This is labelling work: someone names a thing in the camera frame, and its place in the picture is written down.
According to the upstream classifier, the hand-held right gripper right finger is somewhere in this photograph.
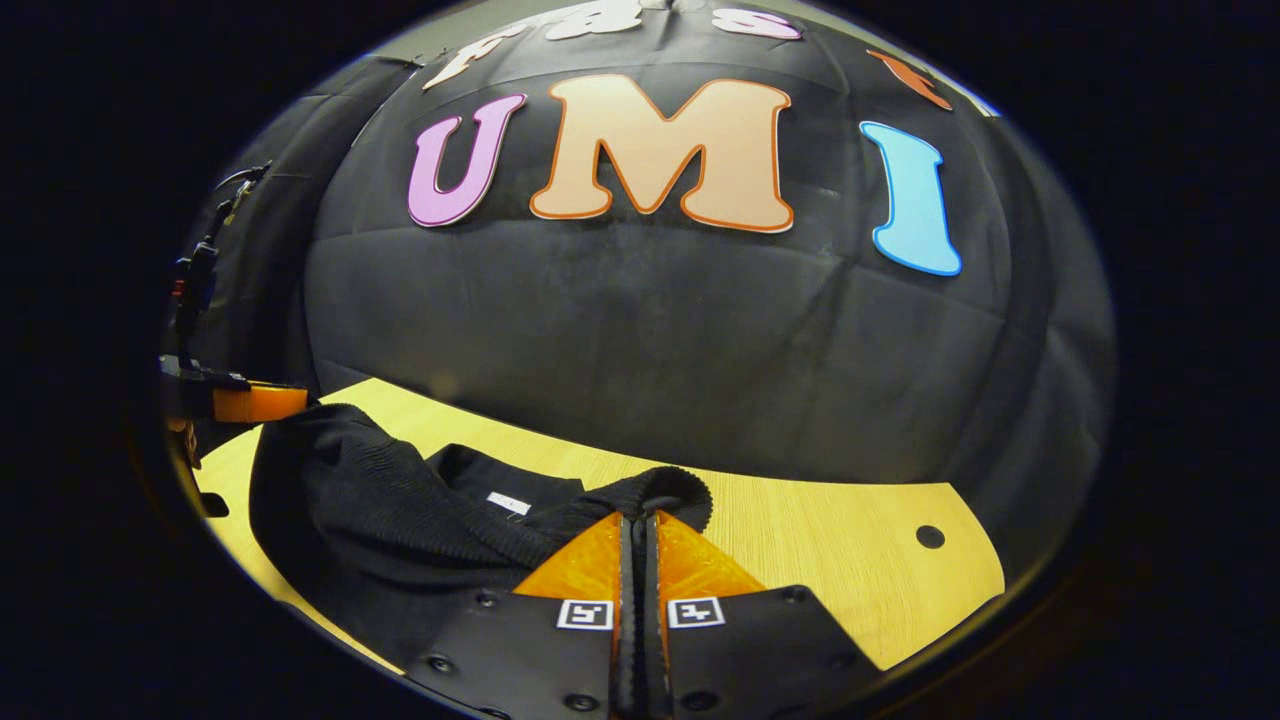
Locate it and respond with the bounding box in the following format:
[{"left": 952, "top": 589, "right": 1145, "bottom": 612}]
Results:
[{"left": 640, "top": 510, "right": 887, "bottom": 720}]

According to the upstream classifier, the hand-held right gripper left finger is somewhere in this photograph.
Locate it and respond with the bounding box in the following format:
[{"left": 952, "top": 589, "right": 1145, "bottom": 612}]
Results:
[{"left": 405, "top": 512, "right": 627, "bottom": 720}]

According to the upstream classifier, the black buttoned garment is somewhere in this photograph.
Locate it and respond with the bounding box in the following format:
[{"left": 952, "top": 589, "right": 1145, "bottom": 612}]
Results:
[{"left": 248, "top": 403, "right": 717, "bottom": 673}]

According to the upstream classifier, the black backdrop cloth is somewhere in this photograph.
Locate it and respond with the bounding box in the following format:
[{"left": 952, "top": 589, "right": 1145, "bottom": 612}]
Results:
[{"left": 185, "top": 0, "right": 1116, "bottom": 583}]

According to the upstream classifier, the black cable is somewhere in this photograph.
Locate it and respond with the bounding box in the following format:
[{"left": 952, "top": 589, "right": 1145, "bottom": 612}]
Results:
[{"left": 205, "top": 163, "right": 274, "bottom": 253}]

